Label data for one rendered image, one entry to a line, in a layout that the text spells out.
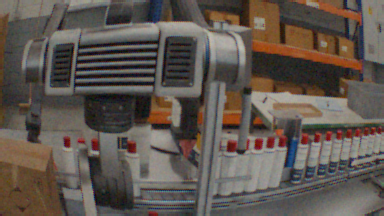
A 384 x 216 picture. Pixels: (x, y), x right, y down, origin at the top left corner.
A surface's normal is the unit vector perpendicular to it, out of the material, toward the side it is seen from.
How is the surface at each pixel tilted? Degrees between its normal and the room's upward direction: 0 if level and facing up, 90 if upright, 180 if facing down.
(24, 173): 90
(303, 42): 91
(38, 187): 90
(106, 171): 90
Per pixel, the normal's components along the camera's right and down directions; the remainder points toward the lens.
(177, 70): 0.18, 0.26
